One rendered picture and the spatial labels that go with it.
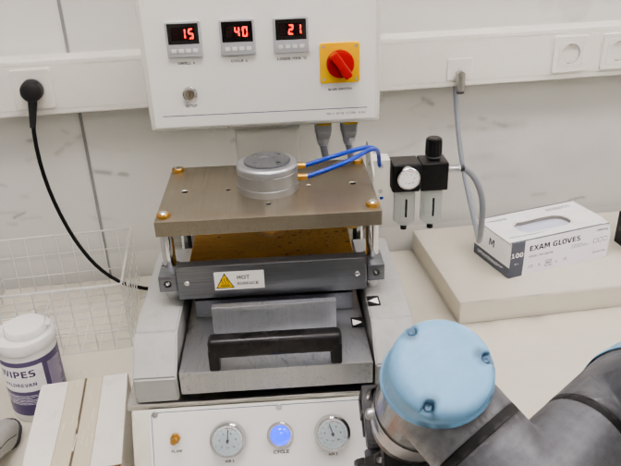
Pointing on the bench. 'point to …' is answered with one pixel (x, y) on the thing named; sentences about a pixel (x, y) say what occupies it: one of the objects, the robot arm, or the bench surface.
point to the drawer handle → (273, 344)
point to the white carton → (542, 239)
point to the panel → (254, 434)
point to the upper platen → (271, 243)
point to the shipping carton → (82, 423)
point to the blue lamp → (280, 435)
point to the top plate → (270, 195)
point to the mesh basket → (86, 293)
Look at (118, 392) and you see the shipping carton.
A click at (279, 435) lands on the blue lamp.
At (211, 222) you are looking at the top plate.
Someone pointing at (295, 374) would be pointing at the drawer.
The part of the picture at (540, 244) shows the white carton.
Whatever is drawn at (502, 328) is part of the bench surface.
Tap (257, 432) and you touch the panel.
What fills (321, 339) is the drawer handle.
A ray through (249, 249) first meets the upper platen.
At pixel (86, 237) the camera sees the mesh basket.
